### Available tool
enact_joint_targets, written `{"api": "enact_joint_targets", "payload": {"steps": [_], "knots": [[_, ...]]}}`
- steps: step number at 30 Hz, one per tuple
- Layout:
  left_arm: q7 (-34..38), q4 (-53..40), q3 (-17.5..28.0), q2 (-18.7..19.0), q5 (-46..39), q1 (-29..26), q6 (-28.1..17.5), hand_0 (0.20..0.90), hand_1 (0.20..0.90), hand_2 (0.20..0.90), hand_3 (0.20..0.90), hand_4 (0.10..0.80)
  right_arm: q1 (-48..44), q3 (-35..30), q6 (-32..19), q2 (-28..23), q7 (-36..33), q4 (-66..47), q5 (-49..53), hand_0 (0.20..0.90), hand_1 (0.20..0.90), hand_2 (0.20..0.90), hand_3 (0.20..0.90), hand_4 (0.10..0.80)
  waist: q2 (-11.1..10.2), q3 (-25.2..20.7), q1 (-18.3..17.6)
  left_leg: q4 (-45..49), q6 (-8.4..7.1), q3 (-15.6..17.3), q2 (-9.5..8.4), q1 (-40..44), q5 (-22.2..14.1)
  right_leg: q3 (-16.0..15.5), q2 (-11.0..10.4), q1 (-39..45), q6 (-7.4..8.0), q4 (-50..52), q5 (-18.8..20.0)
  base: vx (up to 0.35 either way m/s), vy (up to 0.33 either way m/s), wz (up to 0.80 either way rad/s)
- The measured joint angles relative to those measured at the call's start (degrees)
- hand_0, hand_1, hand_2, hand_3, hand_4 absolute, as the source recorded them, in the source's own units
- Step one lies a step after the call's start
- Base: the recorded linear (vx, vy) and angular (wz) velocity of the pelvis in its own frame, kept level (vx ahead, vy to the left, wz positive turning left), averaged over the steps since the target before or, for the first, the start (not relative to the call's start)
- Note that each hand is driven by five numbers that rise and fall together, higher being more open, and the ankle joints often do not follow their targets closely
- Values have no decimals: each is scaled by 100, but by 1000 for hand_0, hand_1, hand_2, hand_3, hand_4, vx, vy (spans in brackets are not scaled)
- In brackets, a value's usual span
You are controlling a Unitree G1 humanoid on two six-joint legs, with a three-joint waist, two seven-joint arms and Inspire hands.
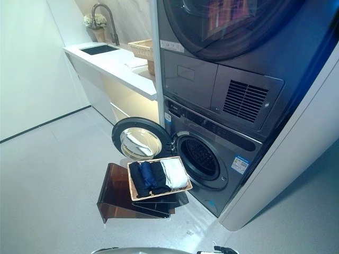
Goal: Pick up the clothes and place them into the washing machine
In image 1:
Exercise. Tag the round washing machine door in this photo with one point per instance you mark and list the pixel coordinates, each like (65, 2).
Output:
(140, 139)

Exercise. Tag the potted white flowers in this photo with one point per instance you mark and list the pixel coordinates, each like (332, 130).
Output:
(96, 26)

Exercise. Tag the white vertical cabinet post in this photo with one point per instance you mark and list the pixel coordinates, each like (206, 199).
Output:
(158, 50)

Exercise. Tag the blue folded garment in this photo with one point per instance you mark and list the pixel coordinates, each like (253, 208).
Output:
(147, 175)

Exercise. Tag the woven storage basket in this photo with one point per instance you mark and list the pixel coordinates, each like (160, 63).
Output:
(144, 51)

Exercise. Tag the brown acrylic stand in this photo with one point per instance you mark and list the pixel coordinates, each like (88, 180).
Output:
(119, 190)

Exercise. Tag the bronze gooseneck faucet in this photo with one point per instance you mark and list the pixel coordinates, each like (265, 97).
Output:
(108, 21)

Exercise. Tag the white cabinet side panel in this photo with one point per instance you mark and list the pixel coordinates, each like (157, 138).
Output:
(291, 148)

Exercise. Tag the white folded towel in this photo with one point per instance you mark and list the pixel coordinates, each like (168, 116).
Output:
(135, 63)

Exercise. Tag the wicker laundry basket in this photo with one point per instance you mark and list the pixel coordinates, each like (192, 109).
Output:
(159, 176)

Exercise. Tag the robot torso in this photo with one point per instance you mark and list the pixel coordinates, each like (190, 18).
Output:
(148, 250)

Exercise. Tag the dark grey folded garment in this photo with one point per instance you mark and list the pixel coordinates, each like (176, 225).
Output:
(158, 176)

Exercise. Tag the white folded garment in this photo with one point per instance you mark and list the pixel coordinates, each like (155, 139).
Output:
(173, 173)

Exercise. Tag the grey front-load washing machine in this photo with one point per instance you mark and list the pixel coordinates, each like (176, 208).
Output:
(233, 169)

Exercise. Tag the black folded garment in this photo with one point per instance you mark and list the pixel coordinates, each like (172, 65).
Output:
(138, 180)

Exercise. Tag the grey stacked dryer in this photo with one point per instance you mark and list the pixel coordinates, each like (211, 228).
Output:
(227, 53)

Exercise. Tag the white sink counter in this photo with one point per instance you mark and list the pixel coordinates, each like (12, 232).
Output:
(116, 71)

